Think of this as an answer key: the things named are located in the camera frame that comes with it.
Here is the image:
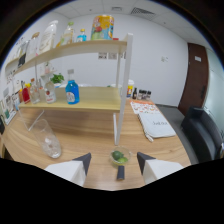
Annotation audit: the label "glass bowl with limes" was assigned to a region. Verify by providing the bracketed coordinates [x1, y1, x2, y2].
[109, 145, 133, 181]

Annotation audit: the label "clear drinking glass with ice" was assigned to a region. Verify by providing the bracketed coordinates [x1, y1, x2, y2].
[29, 118, 63, 159]

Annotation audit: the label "white zip pouch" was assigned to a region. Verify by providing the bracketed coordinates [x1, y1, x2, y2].
[138, 111, 177, 142]

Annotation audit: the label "black chair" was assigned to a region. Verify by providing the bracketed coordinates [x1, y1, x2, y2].
[181, 106, 224, 164]

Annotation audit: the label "orange patterned paper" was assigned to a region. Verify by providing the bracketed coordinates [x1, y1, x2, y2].
[129, 99, 156, 115]

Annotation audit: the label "blue liquid bottle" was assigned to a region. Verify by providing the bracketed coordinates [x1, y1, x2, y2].
[64, 68, 81, 105]

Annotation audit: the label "white container yellow label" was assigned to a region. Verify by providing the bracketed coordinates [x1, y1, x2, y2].
[126, 79, 135, 98]

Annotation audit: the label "clear bottle orange cap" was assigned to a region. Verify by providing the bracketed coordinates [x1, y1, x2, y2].
[29, 78, 41, 104]

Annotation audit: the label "red liquid bottle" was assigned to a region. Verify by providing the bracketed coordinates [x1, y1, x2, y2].
[21, 83, 32, 104]

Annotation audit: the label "brown door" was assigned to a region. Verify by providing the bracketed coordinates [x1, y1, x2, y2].
[177, 42, 210, 116]

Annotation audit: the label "black and yellow bag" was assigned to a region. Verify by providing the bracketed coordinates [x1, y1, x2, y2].
[17, 41, 28, 68]

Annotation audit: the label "large glass jar cork lid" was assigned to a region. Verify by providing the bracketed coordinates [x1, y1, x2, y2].
[26, 32, 41, 62]

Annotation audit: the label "small light blue bottle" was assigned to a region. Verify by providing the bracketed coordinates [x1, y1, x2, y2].
[77, 28, 88, 43]

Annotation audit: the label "clear bottle green cap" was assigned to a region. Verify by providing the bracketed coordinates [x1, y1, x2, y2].
[59, 21, 76, 47]

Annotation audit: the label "yellow snack bag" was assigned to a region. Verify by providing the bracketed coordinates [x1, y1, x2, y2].
[90, 14, 115, 41]

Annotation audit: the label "white wire rack wooden shelves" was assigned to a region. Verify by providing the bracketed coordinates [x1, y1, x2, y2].
[4, 32, 134, 146]

